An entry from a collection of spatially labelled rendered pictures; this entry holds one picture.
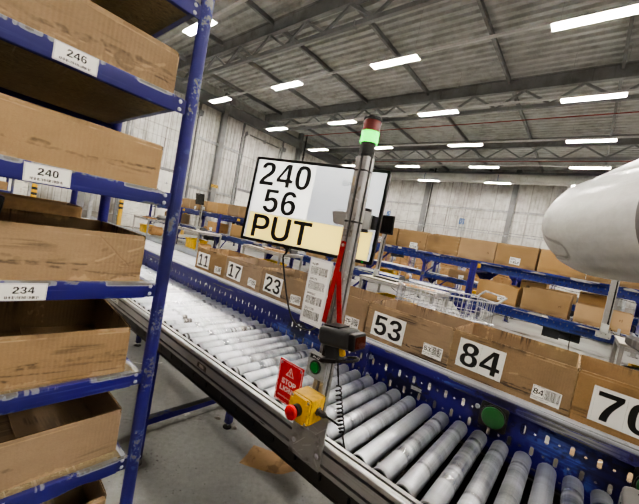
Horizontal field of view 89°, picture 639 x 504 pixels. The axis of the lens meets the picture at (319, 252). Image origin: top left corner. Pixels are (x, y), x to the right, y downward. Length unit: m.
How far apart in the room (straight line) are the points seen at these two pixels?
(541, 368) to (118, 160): 1.36
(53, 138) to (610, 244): 0.87
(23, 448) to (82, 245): 0.40
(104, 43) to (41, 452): 0.79
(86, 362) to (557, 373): 1.33
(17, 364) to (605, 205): 0.97
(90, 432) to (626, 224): 1.01
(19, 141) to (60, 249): 0.19
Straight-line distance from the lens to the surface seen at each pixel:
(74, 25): 0.79
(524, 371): 1.38
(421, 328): 1.46
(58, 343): 0.81
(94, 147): 0.77
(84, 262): 0.78
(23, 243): 0.76
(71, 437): 0.93
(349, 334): 0.83
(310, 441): 1.07
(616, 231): 0.56
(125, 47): 0.81
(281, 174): 1.16
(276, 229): 1.12
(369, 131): 0.95
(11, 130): 0.75
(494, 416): 1.36
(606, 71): 14.32
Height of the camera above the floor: 1.31
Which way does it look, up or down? 3 degrees down
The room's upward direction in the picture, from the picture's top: 11 degrees clockwise
